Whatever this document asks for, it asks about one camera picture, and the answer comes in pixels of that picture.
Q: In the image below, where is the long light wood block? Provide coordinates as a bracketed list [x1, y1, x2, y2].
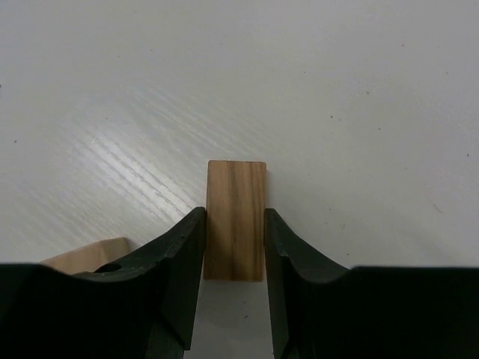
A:
[41, 238, 131, 274]

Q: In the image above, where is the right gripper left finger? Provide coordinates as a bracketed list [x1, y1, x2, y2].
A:
[1, 207, 205, 358]

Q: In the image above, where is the tan rectangular block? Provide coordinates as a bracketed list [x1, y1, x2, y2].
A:
[204, 160, 266, 282]

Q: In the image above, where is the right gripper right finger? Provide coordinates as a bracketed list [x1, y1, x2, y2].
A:
[265, 209, 478, 358]

